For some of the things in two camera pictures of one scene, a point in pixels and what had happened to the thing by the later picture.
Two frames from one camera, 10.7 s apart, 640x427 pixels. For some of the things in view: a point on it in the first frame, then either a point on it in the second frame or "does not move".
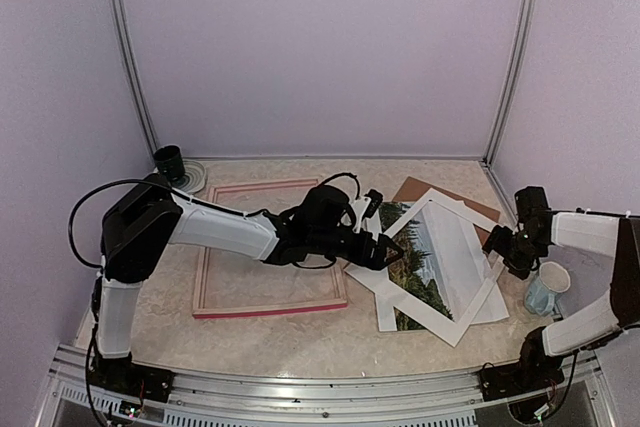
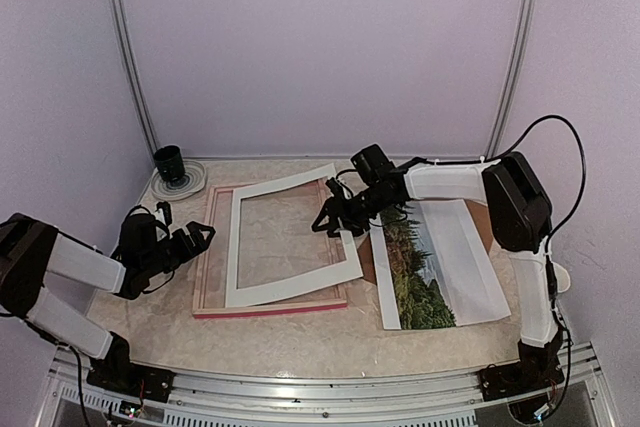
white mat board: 390,298 → 303,282
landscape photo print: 444,256 does not move
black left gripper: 377,261 → 185,247
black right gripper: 497,241 → 331,205
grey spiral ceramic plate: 194,177 does not move
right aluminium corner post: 518,55 does not move
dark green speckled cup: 170,162 does not move
